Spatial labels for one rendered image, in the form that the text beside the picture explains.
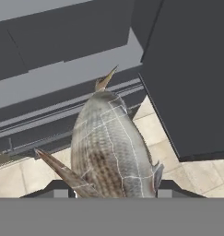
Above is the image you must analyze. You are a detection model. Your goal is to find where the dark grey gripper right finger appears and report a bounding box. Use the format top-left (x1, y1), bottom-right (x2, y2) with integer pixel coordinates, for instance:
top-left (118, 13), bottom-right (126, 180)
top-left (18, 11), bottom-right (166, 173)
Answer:
top-left (155, 179), bottom-right (206, 199)

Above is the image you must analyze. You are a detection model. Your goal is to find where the grey scaly fish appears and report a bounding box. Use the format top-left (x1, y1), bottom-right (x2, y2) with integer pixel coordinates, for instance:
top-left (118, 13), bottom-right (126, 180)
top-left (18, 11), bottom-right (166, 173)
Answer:
top-left (34, 65), bottom-right (165, 199)

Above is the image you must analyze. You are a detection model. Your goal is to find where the dark grey fridge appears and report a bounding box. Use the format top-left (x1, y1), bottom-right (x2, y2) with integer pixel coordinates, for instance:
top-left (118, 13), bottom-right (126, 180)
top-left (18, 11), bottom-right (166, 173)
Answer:
top-left (0, 0), bottom-right (164, 170)

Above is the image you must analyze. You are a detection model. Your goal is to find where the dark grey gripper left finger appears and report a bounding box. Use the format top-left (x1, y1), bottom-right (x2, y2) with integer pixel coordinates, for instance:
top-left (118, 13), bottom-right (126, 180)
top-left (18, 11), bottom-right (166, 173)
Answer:
top-left (20, 179), bottom-right (76, 199)

